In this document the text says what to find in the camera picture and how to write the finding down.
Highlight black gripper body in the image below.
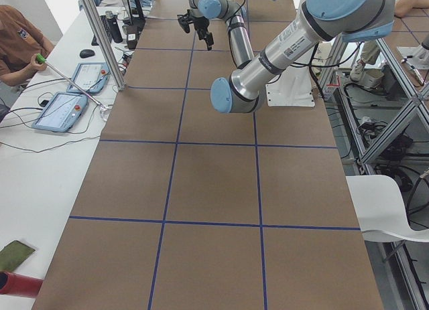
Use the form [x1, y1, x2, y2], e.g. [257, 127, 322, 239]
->
[190, 9, 208, 32]

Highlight black water bottle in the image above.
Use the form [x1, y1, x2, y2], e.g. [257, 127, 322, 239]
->
[105, 11, 123, 44]

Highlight black keyboard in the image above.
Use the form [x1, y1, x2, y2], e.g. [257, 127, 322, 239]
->
[90, 14, 113, 46]

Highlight black computer mouse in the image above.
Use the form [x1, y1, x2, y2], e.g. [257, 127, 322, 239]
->
[79, 49, 95, 59]

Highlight far blue teach pendant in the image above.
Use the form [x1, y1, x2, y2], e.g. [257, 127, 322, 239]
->
[71, 62, 110, 94]

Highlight blue teach pendant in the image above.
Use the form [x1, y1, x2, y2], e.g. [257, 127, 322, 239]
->
[32, 92, 88, 133]
[71, 62, 110, 94]

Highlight near blue teach pendant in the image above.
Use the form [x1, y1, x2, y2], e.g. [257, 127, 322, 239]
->
[32, 92, 88, 133]

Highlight person in brown shirt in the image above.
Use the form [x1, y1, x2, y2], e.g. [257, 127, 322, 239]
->
[1, 5, 54, 87]

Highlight white plastic chair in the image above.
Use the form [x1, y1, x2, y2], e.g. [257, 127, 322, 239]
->
[346, 175, 428, 243]

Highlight green cloth pouch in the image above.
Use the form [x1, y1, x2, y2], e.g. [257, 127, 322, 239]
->
[1, 240, 36, 272]

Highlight red cylinder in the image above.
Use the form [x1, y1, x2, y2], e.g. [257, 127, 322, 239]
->
[1, 272, 44, 299]

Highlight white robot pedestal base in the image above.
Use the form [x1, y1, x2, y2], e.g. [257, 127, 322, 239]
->
[265, 47, 315, 107]

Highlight aluminium frame post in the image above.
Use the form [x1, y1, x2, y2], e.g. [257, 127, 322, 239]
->
[80, 0, 125, 91]

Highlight green handled metal rod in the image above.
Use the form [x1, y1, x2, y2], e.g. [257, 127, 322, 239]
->
[35, 54, 111, 115]

